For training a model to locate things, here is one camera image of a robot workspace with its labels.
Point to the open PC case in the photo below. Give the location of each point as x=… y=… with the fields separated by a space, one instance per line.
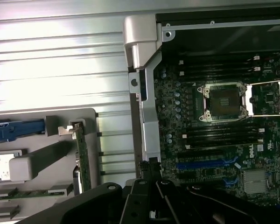
x=149 y=121

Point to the silver CPU chip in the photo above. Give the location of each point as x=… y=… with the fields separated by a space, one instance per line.
x=1 y=168

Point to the grey parts rack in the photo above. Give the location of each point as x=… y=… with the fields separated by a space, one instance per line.
x=91 y=116

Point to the hard disk in blue caddy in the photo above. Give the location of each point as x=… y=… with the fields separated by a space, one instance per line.
x=4 y=133

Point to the CPU socket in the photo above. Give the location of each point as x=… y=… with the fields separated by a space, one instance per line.
x=224 y=102

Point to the blue expansion slot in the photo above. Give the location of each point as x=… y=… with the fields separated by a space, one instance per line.
x=200 y=166

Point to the black expansion slot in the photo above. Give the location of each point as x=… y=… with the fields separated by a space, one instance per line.
x=207 y=182

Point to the green RAM stick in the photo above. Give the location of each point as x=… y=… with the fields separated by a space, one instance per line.
x=28 y=194

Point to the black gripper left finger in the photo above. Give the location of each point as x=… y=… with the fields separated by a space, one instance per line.
x=135 y=205

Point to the silver chipset heatsink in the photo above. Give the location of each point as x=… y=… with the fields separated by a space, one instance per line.
x=254 y=182

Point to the metal socket cover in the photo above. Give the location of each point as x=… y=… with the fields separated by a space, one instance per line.
x=249 y=93

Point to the green motherboard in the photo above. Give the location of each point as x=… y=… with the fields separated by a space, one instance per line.
x=277 y=133

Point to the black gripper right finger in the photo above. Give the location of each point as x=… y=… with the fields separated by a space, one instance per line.
x=168 y=200

